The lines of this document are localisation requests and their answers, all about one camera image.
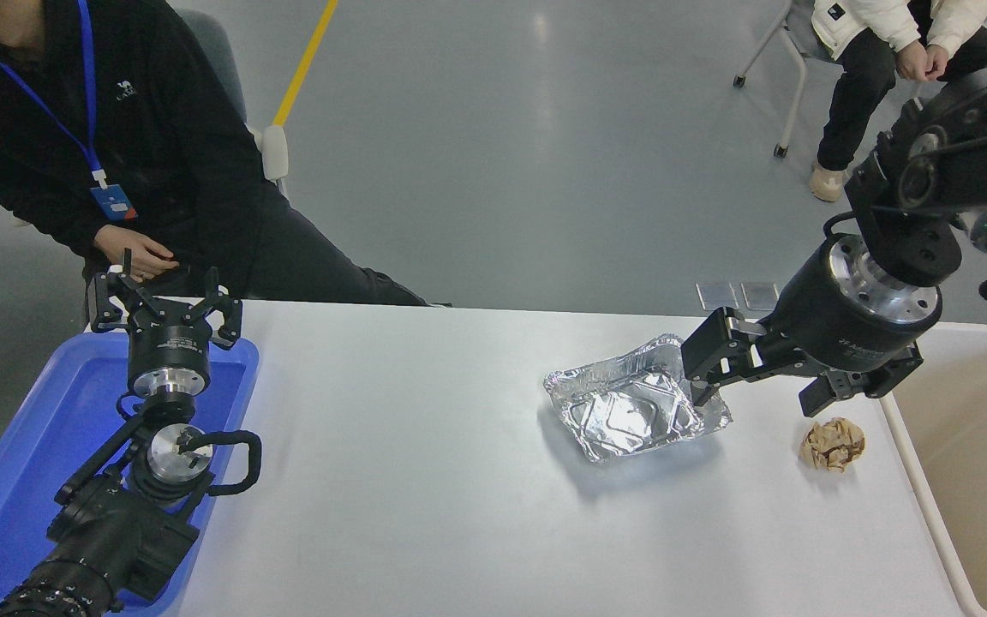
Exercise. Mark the crumpled tan paper ball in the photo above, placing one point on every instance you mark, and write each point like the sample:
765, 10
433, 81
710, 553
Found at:
832, 444

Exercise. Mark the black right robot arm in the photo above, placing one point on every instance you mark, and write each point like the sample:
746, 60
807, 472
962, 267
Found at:
956, 154

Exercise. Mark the grey chair with white armrest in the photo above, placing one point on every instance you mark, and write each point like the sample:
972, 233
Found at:
219, 60

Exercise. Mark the blue plastic tray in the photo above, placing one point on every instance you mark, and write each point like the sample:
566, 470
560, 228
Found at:
31, 446

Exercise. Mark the white frame wheeled chair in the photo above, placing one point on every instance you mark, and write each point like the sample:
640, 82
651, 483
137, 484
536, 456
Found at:
793, 60

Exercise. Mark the silver foil tray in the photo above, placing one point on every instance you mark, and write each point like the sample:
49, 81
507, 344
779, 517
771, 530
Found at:
622, 411

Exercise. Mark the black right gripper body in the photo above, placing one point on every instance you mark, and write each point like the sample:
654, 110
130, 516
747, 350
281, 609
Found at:
836, 330

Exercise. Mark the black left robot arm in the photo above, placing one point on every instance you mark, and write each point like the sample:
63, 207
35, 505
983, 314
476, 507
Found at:
116, 540

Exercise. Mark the person's right hand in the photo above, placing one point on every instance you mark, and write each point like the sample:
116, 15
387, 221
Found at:
135, 250
913, 60

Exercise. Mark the person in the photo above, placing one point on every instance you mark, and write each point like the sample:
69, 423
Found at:
159, 128
862, 77

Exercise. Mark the large pale bin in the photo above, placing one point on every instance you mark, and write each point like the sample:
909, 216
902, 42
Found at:
973, 480

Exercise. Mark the person's left hand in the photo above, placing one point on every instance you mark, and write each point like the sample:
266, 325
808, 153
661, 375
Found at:
939, 62

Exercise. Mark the silver floor plate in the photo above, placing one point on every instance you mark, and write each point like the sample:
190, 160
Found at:
717, 296
759, 296

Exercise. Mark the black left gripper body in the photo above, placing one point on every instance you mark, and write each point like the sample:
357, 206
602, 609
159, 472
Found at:
170, 347

